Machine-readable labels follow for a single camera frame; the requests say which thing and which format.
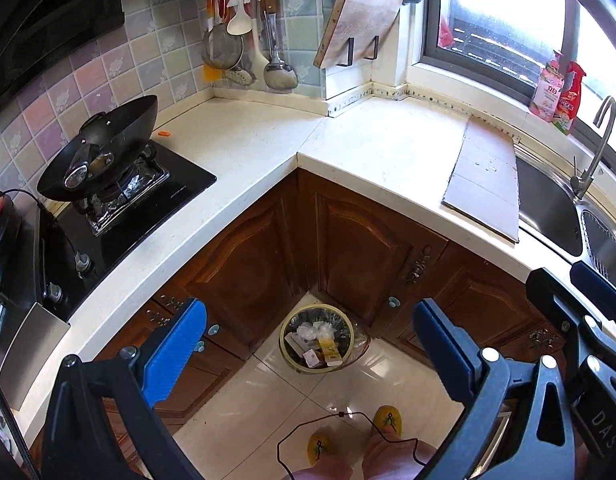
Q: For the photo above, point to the steel slotted spoon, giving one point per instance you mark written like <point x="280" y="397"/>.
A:
<point x="239" y="76"/>

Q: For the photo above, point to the stainless steel sink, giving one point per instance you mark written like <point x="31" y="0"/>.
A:
<point x="543" y="205"/>

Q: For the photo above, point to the kitchen window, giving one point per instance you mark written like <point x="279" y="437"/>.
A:
<point x="498" y="15"/>

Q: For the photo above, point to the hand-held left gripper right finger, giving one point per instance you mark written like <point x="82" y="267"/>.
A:
<point x="443" y="345"/>

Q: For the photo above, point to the round yellow-rimmed trash bin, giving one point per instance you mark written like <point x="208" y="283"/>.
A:
<point x="308" y="316"/>

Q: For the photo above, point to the stainless steel sheet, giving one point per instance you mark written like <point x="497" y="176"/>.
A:
<point x="32" y="355"/>

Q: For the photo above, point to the black range hood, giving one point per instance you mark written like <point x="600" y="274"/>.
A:
<point x="52" y="10"/>

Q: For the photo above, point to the person's leg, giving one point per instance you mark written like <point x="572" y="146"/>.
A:
<point x="388" y="460"/>
<point x="323" y="470"/>

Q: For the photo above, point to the black glass gas stove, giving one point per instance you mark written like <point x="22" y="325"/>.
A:
<point x="187" y="180"/>

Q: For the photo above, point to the yellow slipper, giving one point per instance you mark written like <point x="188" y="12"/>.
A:
<point x="388" y="419"/>
<point x="320" y="447"/>

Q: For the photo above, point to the person's left leg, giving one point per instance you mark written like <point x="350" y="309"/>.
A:
<point x="323" y="470"/>

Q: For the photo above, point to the black electric cooker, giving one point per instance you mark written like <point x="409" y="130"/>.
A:
<point x="2" y="260"/>

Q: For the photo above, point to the black cutting board holder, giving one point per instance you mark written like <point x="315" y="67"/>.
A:
<point x="349" y="55"/>

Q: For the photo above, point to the white rice spoon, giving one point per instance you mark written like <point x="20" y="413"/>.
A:
<point x="239" y="22"/>

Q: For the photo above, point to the red pink pouches on sill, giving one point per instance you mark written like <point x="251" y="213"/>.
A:
<point x="570" y="97"/>

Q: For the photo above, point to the white spatula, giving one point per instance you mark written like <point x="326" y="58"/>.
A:
<point x="259" y="57"/>

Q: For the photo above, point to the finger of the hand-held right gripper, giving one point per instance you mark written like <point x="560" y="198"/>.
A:
<point x="600" y="282"/>
<point x="543" y="285"/>

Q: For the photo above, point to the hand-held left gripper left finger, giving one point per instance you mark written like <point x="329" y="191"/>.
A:
<point x="175" y="345"/>

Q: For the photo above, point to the black wok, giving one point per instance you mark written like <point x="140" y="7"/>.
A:
<point x="112" y="125"/>

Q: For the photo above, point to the steel kitchen faucet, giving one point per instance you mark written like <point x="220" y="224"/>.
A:
<point x="590" y="165"/>

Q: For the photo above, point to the person's right leg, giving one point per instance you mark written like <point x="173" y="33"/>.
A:
<point x="388" y="460"/>

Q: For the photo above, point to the yellow snack packet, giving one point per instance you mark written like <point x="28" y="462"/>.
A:
<point x="330" y="350"/>

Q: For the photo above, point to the crumpled clear plastic wrap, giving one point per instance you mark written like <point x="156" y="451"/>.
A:
<point x="313" y="332"/>

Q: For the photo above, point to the flat cardboard sheet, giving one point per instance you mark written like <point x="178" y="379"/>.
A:
<point x="483" y="180"/>

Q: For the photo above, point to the metal mesh strainer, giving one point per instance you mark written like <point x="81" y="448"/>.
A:
<point x="221" y="47"/>

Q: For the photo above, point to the wooden cutting board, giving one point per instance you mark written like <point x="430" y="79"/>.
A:
<point x="358" y="25"/>

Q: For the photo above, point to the pink detergent pouch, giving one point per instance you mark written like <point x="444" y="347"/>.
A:
<point x="545" y="92"/>

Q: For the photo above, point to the steel sink drain basket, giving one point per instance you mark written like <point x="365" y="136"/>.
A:
<point x="605" y="245"/>

